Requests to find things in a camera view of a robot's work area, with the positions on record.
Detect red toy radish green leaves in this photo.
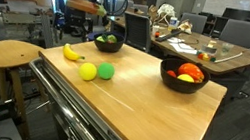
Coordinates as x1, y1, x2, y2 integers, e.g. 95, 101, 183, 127
101, 32, 119, 45

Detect green fuzzy ball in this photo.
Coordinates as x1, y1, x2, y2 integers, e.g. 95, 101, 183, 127
95, 61, 117, 82

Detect yellow fuzzy ball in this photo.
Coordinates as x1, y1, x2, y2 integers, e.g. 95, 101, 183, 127
77, 61, 100, 84

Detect small red textured ball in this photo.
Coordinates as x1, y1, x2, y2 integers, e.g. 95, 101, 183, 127
164, 68, 178, 79

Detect orange red toy tomato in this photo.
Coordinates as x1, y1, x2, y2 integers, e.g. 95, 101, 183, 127
175, 60, 207, 84

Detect yellow toy lemon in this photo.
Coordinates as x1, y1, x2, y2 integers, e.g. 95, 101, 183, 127
176, 72, 196, 84

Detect grey office chair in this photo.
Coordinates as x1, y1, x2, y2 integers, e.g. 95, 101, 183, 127
125, 0, 151, 17
81, 22, 108, 42
178, 11, 208, 36
217, 17, 250, 50

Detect dark mesh office chair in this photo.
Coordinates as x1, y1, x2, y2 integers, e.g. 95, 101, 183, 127
117, 10, 157, 54

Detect black plastic bowl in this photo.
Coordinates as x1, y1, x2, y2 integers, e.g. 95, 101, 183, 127
155, 56, 213, 98
91, 30, 126, 55

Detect yellow toy banana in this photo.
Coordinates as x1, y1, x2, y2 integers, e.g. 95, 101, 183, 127
61, 42, 87, 63

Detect white bottle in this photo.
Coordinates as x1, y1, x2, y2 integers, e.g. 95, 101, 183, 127
167, 16, 179, 33

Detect long black device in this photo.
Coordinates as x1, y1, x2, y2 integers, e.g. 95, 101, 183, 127
154, 26, 185, 47

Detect beige cloth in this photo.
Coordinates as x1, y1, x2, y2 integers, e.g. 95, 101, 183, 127
176, 20, 194, 35

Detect white paper sheets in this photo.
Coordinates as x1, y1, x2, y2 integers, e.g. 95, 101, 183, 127
165, 35, 199, 56

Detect round wooden stool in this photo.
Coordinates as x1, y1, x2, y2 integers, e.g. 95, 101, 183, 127
0, 37, 46, 140

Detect clear container with yellow item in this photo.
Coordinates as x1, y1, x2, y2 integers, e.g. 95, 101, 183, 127
202, 39, 219, 56

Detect small yellow block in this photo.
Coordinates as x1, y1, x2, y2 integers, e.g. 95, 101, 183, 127
201, 53, 211, 63

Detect small green block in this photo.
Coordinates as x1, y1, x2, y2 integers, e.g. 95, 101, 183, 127
208, 56, 217, 64

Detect clear plastic cup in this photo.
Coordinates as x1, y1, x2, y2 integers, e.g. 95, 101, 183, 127
220, 42, 234, 54

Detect black computer monitor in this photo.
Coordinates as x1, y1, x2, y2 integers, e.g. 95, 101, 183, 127
221, 7, 250, 23

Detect white stick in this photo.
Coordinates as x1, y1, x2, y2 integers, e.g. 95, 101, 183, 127
213, 48, 244, 68

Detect wooden conference table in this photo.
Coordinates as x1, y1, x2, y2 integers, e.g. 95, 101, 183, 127
100, 13, 250, 83

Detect aluminium frame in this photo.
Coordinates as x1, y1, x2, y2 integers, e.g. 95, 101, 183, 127
32, 9, 61, 51

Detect white rope bundle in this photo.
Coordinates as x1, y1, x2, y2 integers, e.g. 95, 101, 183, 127
154, 2, 178, 28

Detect silver cart handle bar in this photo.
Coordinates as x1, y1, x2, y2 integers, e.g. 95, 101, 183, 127
17, 56, 116, 140

